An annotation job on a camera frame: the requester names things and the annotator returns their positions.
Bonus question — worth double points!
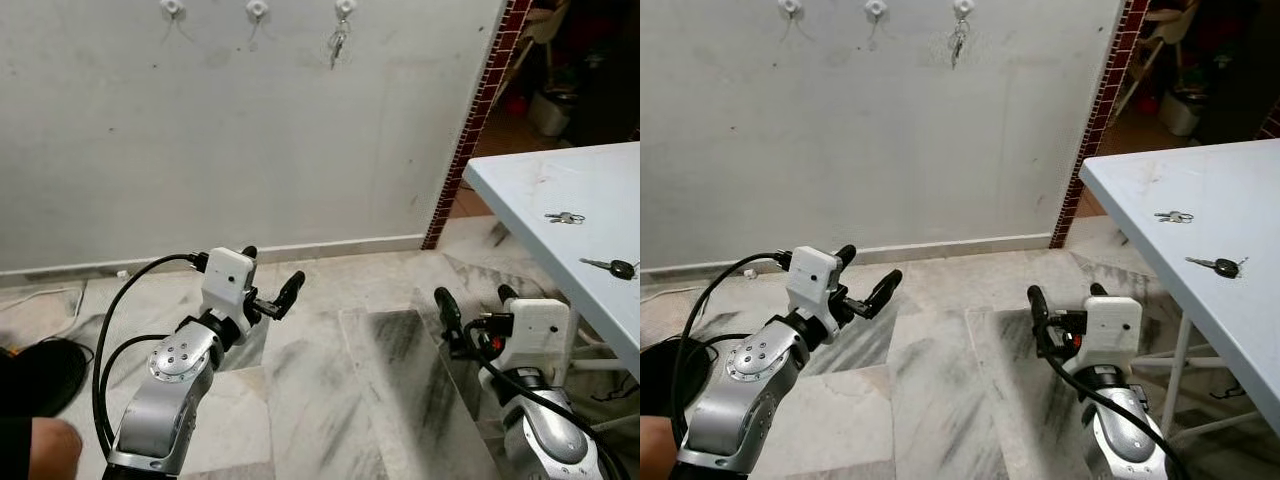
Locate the black round floor object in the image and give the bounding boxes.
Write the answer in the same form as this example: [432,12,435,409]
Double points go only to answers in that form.
[640,335,701,416]
[0,338,89,419]

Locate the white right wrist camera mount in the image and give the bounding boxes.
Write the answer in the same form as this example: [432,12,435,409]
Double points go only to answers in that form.
[497,298,573,369]
[1083,296,1143,366]

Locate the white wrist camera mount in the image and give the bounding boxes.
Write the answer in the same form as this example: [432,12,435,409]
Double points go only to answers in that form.
[497,298,573,369]
[1083,296,1143,366]
[786,246,844,316]
[200,248,258,319]

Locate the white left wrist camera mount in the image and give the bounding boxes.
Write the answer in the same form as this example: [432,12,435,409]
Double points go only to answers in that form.
[200,248,258,319]
[786,246,844,316]

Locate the long black left arm cable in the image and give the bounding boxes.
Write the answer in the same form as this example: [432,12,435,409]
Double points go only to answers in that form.
[92,253,209,456]
[668,252,793,446]

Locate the silver keys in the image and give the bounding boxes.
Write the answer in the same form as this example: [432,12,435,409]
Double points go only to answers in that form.
[948,18,973,71]
[327,18,353,71]

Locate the white cooking pot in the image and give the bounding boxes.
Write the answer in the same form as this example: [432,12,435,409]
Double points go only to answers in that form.
[530,88,579,138]
[1160,88,1206,138]

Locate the black-headed car key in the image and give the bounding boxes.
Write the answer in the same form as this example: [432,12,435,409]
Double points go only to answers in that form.
[1184,256,1248,280]
[578,257,637,280]

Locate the wooden high chair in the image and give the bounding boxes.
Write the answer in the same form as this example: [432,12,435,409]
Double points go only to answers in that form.
[1120,0,1201,116]
[520,0,573,76]

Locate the short black left arm cable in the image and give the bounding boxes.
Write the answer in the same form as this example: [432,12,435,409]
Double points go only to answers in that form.
[680,335,746,431]
[100,333,171,441]

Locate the person's bare knee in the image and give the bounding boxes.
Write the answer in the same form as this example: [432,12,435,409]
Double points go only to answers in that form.
[640,415,668,480]
[28,417,84,480]

